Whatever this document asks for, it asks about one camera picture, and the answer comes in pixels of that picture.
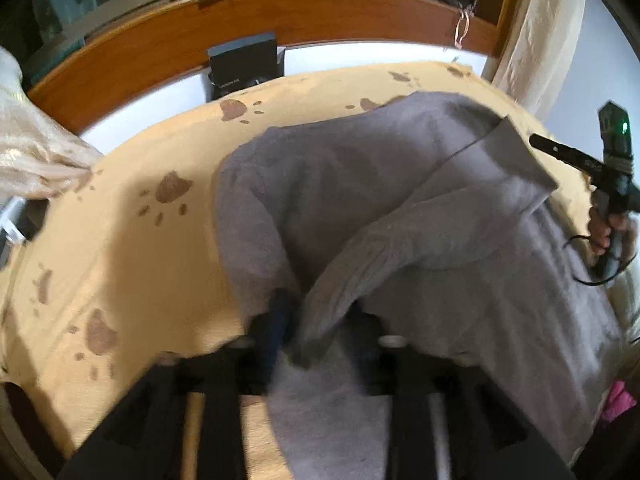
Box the grey fleece garment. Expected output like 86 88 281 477
216 92 622 479

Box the person's right hand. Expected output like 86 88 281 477
587 206 637 260

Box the cream curtain right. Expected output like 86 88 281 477
485 0 586 120

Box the cream curtain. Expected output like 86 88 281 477
0 49 102 202
485 0 586 120

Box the yellow paw print blanket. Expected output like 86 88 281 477
0 60 601 480

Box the pink striped hanging loop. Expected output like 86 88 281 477
454 3 476 50

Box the white black charger device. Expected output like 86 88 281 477
0 197 50 268

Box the cream curtain left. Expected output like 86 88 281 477
0 49 102 202

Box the black box on wall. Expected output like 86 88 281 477
207 32 285 100

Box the wooden window sill frame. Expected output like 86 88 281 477
24 0 515 132

